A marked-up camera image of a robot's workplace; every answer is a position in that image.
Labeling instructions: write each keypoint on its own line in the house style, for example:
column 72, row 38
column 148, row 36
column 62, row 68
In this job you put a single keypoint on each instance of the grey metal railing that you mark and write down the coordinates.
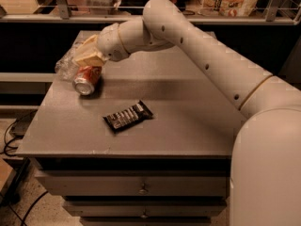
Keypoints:
column 275, row 12

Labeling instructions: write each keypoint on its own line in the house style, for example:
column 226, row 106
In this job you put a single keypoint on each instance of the red coke can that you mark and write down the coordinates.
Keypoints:
column 86, row 79

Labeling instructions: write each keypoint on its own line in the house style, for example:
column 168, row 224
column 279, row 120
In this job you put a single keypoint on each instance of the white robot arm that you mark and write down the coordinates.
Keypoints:
column 265, row 176

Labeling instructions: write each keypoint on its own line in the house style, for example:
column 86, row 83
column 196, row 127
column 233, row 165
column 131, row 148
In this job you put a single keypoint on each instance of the top drawer with knob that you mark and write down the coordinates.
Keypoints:
column 94, row 183

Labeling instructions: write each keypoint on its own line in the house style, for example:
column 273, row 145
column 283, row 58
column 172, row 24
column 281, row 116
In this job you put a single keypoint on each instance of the grey drawer cabinet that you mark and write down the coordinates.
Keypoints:
column 191, row 132

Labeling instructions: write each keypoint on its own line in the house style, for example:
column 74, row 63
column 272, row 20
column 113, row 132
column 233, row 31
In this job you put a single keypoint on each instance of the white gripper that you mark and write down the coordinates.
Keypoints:
column 109, row 42

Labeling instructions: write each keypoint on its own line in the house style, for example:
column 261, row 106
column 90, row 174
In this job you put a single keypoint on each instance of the drawer with knob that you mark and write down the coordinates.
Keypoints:
column 145, row 209
column 94, row 183

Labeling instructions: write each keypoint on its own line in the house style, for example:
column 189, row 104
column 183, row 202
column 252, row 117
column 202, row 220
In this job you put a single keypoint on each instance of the clear plastic water bottle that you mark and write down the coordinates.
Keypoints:
column 65, row 68

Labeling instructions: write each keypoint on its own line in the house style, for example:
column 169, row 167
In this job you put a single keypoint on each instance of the black snack bar wrapper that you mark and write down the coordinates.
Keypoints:
column 128, row 117

